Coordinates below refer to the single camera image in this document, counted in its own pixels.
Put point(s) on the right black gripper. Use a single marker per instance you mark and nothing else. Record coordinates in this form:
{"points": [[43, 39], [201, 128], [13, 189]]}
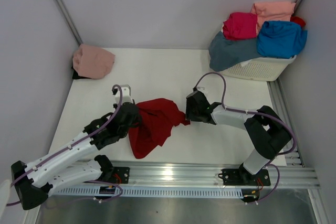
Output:
{"points": [[189, 114]]}

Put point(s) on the salmon pink t-shirt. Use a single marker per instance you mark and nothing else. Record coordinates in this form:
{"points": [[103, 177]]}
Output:
{"points": [[272, 11]]}

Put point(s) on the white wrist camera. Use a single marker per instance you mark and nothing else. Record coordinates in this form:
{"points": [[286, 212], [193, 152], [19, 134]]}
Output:
{"points": [[121, 94], [202, 90]]}

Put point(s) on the left corner aluminium profile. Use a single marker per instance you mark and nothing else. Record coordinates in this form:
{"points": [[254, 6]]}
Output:
{"points": [[69, 21]]}

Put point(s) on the aluminium mounting rail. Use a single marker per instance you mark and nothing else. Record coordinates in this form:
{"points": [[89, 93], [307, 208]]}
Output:
{"points": [[156, 174]]}

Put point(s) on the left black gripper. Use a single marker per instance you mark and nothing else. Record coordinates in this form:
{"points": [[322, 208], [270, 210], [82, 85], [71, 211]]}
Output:
{"points": [[136, 120]]}

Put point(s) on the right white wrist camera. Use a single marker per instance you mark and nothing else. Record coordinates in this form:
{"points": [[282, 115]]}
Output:
{"points": [[202, 90]]}

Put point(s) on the folded pink t-shirt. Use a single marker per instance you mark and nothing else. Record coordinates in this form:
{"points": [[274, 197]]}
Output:
{"points": [[91, 62]]}

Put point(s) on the white slotted cable duct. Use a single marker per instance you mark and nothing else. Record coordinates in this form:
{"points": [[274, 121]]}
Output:
{"points": [[134, 191]]}

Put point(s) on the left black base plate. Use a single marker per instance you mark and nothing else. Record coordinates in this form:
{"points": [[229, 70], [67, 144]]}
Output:
{"points": [[119, 175]]}

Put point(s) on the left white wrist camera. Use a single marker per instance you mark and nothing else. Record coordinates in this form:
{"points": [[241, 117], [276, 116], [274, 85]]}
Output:
{"points": [[121, 94]]}

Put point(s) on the dark red t-shirt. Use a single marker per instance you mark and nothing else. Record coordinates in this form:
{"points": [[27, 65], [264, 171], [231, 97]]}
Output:
{"points": [[158, 117]]}

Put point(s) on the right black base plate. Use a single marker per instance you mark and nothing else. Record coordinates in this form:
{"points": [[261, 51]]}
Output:
{"points": [[241, 177]]}

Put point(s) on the white laundry basket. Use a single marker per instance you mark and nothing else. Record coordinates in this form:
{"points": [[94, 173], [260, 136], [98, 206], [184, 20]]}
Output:
{"points": [[259, 69]]}

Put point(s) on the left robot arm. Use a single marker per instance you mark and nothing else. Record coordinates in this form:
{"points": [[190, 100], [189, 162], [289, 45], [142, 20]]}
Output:
{"points": [[36, 181]]}

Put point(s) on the magenta t-shirt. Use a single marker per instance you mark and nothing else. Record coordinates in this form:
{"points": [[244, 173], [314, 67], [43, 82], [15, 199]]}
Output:
{"points": [[240, 26]]}

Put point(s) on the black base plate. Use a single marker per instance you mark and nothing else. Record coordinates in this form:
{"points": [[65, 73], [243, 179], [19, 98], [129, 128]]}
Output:
{"points": [[241, 177], [119, 175]]}

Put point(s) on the slate blue t-shirt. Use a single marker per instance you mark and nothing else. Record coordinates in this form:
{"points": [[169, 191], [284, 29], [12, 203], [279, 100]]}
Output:
{"points": [[226, 53]]}

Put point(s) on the bright red t-shirt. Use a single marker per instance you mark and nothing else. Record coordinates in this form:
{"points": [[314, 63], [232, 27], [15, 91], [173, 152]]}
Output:
{"points": [[299, 21]]}

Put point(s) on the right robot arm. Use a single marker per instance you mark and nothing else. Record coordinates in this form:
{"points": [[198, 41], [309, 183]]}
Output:
{"points": [[267, 132]]}

